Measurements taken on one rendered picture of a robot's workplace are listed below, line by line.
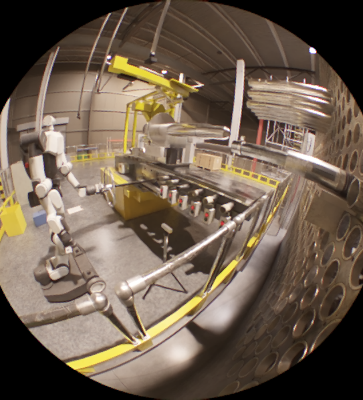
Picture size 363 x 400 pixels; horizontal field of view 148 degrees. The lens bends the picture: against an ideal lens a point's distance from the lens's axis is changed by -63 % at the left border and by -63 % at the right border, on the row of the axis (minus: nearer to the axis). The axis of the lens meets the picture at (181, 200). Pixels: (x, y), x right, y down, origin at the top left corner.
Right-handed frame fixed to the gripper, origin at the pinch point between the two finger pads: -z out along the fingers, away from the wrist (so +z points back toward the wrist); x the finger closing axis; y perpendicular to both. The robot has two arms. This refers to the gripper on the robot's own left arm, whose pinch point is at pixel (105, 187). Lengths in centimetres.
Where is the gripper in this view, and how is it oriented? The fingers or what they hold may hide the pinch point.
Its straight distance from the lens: 138.2
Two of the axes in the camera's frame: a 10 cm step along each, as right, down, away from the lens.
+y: 5.8, -3.6, -7.3
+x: 3.8, 9.1, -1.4
